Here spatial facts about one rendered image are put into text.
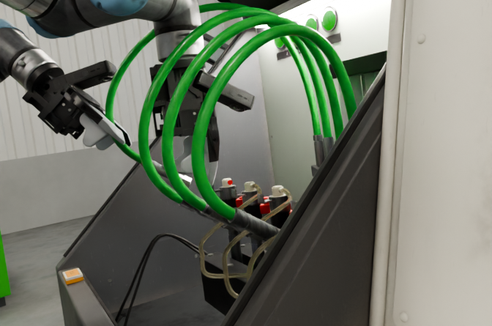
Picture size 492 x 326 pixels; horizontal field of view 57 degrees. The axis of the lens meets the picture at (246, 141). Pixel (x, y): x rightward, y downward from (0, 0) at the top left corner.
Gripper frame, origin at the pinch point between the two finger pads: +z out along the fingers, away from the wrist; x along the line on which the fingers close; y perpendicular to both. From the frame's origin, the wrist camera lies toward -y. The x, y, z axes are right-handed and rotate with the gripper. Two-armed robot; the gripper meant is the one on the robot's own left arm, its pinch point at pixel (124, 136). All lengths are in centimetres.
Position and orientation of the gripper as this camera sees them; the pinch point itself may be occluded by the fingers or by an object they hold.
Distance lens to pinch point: 84.8
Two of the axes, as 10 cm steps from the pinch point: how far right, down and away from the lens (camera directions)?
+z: 7.5, 6.3, -2.1
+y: -6.4, 7.6, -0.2
